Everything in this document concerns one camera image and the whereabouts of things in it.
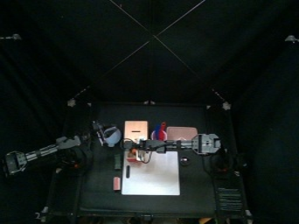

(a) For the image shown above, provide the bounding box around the pink square tray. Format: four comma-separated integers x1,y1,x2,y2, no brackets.
165,126,198,142

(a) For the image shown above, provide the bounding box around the red toy utensil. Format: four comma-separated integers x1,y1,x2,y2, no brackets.
158,121,168,140

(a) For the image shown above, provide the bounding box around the pink toy block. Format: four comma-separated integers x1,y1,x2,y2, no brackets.
112,176,122,192

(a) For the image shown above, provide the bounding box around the dark green toy block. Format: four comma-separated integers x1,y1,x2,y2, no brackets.
113,153,122,171

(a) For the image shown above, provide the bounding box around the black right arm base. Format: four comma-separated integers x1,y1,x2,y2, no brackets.
209,150,237,178

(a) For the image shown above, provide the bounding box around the small dark round object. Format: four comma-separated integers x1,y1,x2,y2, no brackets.
178,156,192,167

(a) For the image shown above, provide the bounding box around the blue toy utensil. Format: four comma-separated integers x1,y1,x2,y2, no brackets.
153,123,162,140

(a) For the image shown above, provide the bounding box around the white cutting board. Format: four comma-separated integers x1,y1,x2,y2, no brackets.
120,150,181,197

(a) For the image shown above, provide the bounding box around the white utensil cup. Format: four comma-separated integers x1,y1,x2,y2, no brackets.
149,129,169,142

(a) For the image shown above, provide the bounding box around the light blue round plate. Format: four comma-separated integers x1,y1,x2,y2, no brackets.
102,125,122,148

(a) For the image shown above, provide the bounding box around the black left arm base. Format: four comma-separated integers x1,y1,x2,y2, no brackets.
57,145,93,177

